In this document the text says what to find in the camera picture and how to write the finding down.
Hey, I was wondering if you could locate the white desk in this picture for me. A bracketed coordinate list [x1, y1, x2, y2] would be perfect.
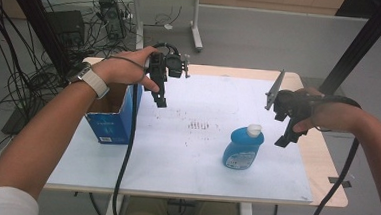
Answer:
[108, 0, 234, 57]

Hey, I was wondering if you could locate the black equipment case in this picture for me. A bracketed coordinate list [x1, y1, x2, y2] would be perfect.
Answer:
[45, 8, 87, 49]

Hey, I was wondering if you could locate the blue cardboard box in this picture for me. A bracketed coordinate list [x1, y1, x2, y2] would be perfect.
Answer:
[83, 80, 144, 147]

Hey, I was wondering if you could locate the person's left leg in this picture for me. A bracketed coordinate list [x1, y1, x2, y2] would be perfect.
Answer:
[123, 196, 171, 215]

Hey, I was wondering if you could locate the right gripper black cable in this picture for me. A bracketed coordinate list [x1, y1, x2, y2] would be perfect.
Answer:
[300, 93, 363, 215]

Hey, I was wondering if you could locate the blue detergent bottle white cap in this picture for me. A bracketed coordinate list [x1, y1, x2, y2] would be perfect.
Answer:
[221, 122, 266, 172]

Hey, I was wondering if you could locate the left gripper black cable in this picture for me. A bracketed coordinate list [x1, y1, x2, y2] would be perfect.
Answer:
[111, 82, 140, 215]

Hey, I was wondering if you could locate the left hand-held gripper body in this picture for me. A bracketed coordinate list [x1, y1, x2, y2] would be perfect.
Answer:
[143, 41, 192, 88]

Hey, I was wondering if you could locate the person's right hand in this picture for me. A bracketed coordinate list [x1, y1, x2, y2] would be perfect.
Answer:
[291, 86, 369, 138]

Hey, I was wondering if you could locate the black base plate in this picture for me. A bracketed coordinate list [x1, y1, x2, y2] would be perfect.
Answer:
[1, 102, 42, 137]

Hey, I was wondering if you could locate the black frame post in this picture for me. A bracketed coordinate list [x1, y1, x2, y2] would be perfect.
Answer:
[318, 0, 381, 99]
[0, 0, 79, 79]

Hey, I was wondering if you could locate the wristwatch with white band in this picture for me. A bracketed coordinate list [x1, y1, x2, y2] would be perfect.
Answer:
[64, 60, 112, 100]

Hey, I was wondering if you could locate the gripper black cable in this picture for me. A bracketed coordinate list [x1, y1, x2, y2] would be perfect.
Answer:
[300, 93, 363, 215]
[111, 82, 140, 215]

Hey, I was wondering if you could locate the black tape strip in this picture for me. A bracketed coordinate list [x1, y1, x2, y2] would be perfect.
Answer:
[327, 175, 354, 189]

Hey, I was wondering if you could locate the white sleeve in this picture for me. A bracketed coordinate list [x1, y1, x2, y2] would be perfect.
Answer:
[0, 185, 41, 215]

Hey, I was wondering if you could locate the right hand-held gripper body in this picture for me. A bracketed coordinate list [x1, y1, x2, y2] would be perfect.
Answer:
[263, 68, 316, 127]

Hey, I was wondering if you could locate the black computer tower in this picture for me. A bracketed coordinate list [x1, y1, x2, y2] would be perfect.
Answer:
[96, 0, 129, 41]

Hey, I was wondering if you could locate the person's left hand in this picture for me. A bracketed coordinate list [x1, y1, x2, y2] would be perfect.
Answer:
[90, 41, 164, 94]

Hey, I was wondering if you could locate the white table mat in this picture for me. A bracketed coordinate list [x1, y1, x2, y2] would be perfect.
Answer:
[72, 66, 321, 204]

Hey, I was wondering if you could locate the thin grey wrist cord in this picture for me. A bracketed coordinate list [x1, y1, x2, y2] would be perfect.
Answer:
[312, 123, 333, 134]
[108, 55, 148, 85]

